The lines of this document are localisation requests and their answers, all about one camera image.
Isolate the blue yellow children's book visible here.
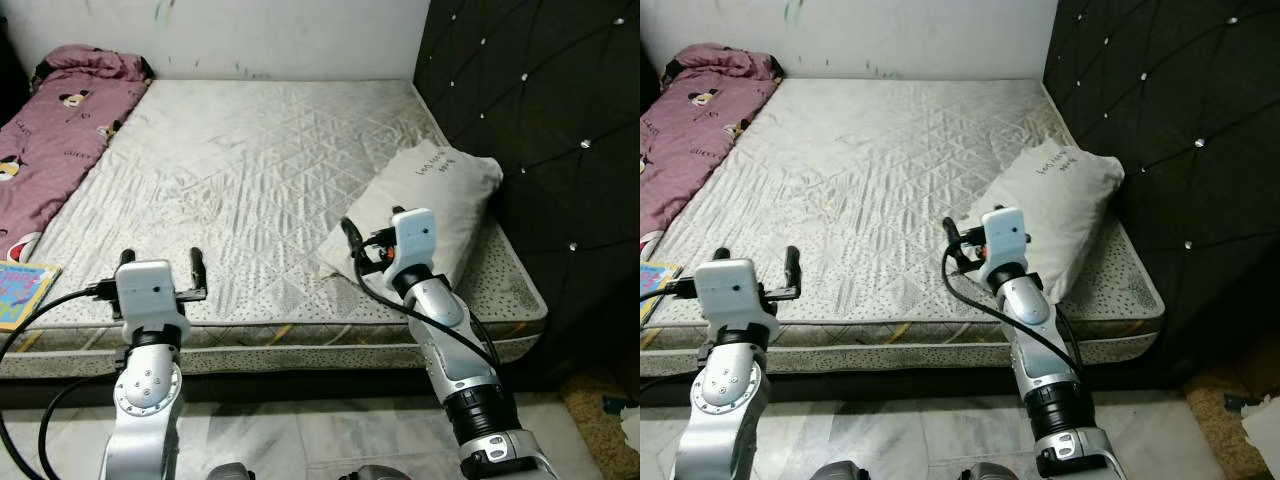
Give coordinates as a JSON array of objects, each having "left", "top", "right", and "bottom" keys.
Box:
[
  {"left": 0, "top": 260, "right": 62, "bottom": 333},
  {"left": 640, "top": 260, "right": 685, "bottom": 327}
]

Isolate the pink cartoon print blanket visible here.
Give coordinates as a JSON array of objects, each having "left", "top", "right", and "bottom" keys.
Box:
[
  {"left": 640, "top": 43, "right": 784, "bottom": 242},
  {"left": 0, "top": 43, "right": 154, "bottom": 263}
]

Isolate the white quilted mattress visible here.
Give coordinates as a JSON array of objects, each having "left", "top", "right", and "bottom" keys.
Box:
[
  {"left": 640, "top": 78, "right": 1167, "bottom": 377},
  {"left": 0, "top": 78, "right": 549, "bottom": 379}
]

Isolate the white crumpled scrap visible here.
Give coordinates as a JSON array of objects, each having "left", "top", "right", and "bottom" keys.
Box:
[
  {"left": 604, "top": 395, "right": 641, "bottom": 452},
  {"left": 1240, "top": 395, "right": 1280, "bottom": 452}
]

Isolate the black tufted headboard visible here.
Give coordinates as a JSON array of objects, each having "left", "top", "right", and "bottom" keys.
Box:
[
  {"left": 1040, "top": 0, "right": 1280, "bottom": 387},
  {"left": 413, "top": 0, "right": 641, "bottom": 387}
]

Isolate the brown rug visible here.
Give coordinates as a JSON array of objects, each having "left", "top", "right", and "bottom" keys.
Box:
[
  {"left": 1180, "top": 370, "right": 1280, "bottom": 480},
  {"left": 560, "top": 378, "right": 641, "bottom": 480}
]

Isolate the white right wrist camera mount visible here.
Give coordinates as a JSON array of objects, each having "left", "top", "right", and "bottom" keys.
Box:
[
  {"left": 978, "top": 207, "right": 1032, "bottom": 277},
  {"left": 385, "top": 208, "right": 439, "bottom": 287}
]

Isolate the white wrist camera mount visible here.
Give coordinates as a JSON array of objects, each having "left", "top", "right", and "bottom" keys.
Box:
[
  {"left": 385, "top": 208, "right": 439, "bottom": 287},
  {"left": 978, "top": 207, "right": 1032, "bottom": 277},
  {"left": 115, "top": 260, "right": 192, "bottom": 332},
  {"left": 693, "top": 258, "right": 772, "bottom": 332}
]

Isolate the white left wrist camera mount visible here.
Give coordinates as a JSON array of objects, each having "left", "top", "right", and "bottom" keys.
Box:
[
  {"left": 115, "top": 260, "right": 192, "bottom": 332},
  {"left": 693, "top": 258, "right": 772, "bottom": 332}
]

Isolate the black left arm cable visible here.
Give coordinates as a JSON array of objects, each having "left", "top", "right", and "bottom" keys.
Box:
[
  {"left": 640, "top": 280, "right": 701, "bottom": 443},
  {"left": 0, "top": 283, "right": 126, "bottom": 480}
]

